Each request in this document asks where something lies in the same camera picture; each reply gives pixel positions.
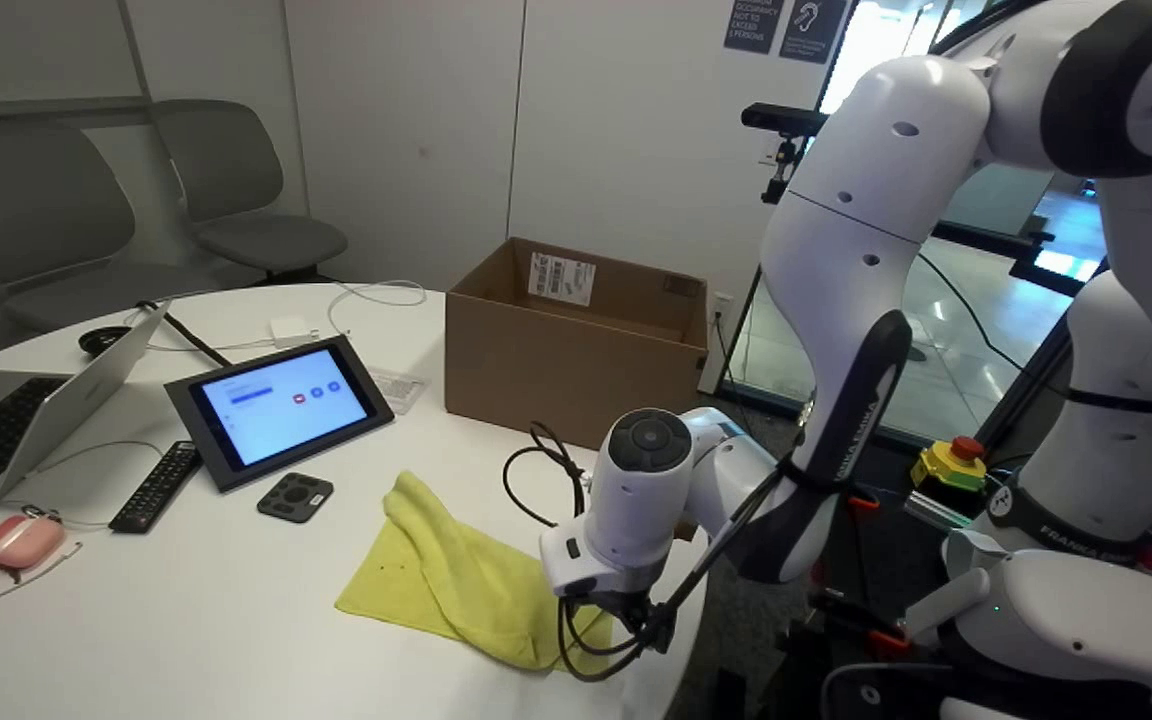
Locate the dark blue wall sign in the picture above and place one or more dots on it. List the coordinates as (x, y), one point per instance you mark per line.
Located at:
(753, 25)
(816, 25)

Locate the grey lounge chair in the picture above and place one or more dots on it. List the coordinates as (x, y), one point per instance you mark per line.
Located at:
(270, 241)
(30, 200)

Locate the black robot cart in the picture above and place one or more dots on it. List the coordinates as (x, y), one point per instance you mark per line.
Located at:
(857, 585)

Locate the black remote control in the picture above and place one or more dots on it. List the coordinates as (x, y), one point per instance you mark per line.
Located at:
(159, 486)

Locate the yellow-green towel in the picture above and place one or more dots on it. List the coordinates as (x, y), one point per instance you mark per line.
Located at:
(457, 574)

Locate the brown cardboard box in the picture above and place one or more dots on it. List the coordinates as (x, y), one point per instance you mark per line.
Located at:
(563, 363)

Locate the black stereo camera bar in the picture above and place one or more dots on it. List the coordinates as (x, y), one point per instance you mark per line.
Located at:
(782, 119)

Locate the small black phone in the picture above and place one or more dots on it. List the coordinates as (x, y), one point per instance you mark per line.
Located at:
(295, 499)

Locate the silver laptop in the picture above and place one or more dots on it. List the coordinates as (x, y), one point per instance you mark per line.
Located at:
(58, 415)

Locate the yellow red emergency stop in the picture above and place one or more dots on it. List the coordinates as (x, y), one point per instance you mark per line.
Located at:
(949, 467)

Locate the black tablet blue screen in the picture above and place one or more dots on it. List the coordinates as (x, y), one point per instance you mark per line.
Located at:
(281, 405)

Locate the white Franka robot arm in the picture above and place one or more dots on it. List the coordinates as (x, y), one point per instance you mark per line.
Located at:
(871, 200)

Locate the pink computer mouse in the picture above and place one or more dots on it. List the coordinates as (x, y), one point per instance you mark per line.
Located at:
(17, 540)

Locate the black round puck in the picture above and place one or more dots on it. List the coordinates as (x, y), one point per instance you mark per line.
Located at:
(104, 343)

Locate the orange black clamp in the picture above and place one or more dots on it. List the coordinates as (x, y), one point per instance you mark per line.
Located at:
(891, 643)
(866, 507)

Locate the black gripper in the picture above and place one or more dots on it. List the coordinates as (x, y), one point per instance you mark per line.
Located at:
(642, 620)

